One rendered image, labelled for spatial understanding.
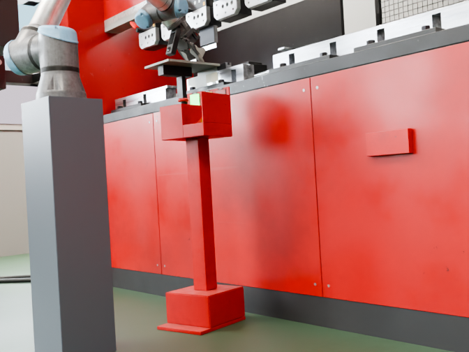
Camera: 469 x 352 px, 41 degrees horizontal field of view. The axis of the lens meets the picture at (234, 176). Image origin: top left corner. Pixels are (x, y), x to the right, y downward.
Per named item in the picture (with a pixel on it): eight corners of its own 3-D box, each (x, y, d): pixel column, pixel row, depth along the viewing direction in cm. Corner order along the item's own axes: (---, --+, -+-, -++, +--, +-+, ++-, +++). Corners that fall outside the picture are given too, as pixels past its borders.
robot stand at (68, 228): (63, 365, 177) (48, 95, 178) (34, 355, 190) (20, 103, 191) (116, 351, 190) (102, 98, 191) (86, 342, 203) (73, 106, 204)
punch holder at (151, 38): (139, 49, 306) (137, 16, 307) (153, 51, 312) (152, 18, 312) (155, 43, 295) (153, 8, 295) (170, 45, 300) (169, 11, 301)
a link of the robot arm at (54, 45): (58, 63, 183) (55, 17, 183) (28, 70, 190) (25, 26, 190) (88, 68, 193) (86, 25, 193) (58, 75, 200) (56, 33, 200)
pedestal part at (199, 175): (193, 290, 221) (185, 139, 222) (204, 287, 226) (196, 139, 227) (206, 290, 218) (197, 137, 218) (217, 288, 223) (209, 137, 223)
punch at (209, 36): (200, 51, 274) (199, 30, 274) (204, 52, 275) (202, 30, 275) (214, 47, 266) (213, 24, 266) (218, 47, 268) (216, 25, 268)
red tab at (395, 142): (366, 156, 187) (365, 133, 187) (370, 156, 188) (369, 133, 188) (409, 153, 175) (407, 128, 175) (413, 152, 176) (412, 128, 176)
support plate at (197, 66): (144, 68, 260) (144, 66, 260) (195, 72, 277) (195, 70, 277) (168, 61, 246) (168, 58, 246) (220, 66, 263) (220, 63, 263)
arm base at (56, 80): (50, 96, 180) (48, 62, 180) (27, 103, 191) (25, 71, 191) (95, 99, 191) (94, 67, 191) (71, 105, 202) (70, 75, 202)
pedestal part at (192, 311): (157, 329, 216) (155, 295, 216) (203, 314, 236) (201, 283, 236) (200, 335, 204) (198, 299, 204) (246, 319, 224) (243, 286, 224)
